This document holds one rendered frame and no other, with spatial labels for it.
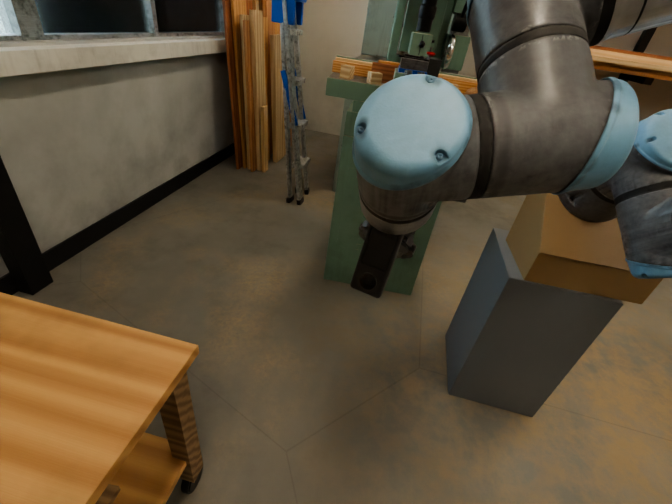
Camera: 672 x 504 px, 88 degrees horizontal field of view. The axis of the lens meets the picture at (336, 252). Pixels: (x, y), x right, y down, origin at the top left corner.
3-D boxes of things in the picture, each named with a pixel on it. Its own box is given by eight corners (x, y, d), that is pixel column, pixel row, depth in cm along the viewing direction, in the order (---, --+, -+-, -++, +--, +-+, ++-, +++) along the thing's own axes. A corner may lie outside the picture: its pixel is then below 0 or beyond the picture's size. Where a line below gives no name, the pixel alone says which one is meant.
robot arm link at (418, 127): (492, 166, 25) (351, 178, 26) (453, 222, 37) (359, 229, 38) (474, 55, 27) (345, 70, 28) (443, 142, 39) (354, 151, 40)
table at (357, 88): (319, 99, 118) (321, 80, 115) (332, 86, 143) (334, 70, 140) (498, 129, 116) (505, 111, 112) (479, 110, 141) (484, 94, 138)
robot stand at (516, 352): (515, 353, 148) (583, 246, 118) (532, 417, 124) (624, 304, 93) (445, 335, 152) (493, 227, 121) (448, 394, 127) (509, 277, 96)
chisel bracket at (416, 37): (407, 59, 126) (413, 32, 122) (406, 56, 138) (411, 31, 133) (427, 62, 126) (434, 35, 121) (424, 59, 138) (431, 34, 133)
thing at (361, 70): (331, 71, 136) (333, 60, 133) (332, 71, 137) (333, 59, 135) (503, 99, 133) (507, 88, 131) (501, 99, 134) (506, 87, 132)
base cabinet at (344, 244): (321, 279, 172) (341, 135, 133) (337, 223, 220) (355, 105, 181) (411, 296, 171) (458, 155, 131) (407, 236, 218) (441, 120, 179)
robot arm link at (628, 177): (646, 142, 85) (722, 96, 68) (662, 208, 82) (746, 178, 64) (583, 145, 85) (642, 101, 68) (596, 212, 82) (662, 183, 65)
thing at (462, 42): (439, 67, 144) (448, 33, 137) (437, 65, 149) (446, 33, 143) (462, 71, 143) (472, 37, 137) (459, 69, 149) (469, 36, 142)
